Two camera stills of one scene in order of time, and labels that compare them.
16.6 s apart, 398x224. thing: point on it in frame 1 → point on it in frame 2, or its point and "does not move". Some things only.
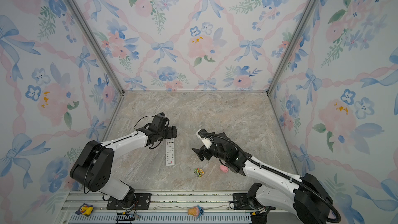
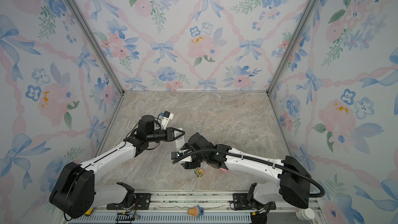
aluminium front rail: x=91 y=207 does not move
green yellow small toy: x=199 y=171 does not move
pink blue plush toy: x=195 y=211 does not move
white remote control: x=170 y=152 → x=180 y=142
